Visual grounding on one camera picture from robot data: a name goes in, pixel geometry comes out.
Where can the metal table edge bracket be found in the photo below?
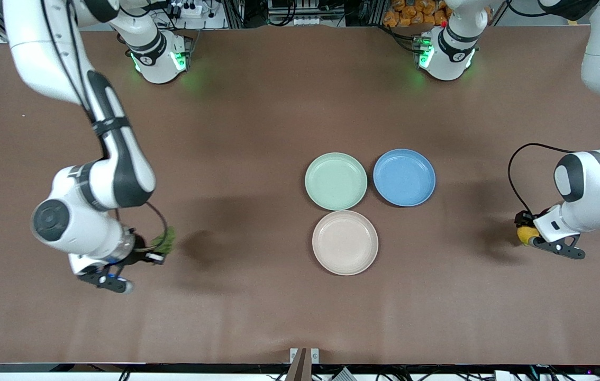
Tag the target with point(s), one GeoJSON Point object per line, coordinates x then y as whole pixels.
{"type": "Point", "coordinates": [304, 355]}

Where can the pale green plate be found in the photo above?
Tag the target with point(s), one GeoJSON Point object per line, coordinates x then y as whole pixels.
{"type": "Point", "coordinates": [336, 181]}

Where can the yellow lemon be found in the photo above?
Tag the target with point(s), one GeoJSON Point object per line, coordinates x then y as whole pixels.
{"type": "Point", "coordinates": [526, 234]}

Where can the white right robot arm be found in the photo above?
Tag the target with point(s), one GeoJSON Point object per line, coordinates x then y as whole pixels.
{"type": "Point", "coordinates": [120, 169]}

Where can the white power strip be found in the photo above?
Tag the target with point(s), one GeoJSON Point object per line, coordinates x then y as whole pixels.
{"type": "Point", "coordinates": [190, 8]}

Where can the bag of oranges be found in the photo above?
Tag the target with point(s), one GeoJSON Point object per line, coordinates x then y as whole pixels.
{"type": "Point", "coordinates": [416, 11]}

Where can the blue plate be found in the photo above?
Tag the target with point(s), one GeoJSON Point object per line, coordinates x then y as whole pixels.
{"type": "Point", "coordinates": [404, 178]}

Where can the pale beige plate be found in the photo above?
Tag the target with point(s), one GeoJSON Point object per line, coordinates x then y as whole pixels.
{"type": "Point", "coordinates": [345, 243]}

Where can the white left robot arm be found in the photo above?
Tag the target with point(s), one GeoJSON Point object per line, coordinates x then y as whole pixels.
{"type": "Point", "coordinates": [596, 185]}

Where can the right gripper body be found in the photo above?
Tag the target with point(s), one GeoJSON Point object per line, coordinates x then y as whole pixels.
{"type": "Point", "coordinates": [138, 255]}

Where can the green lettuce leaf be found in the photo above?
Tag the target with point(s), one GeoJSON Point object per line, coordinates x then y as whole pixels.
{"type": "Point", "coordinates": [166, 239]}

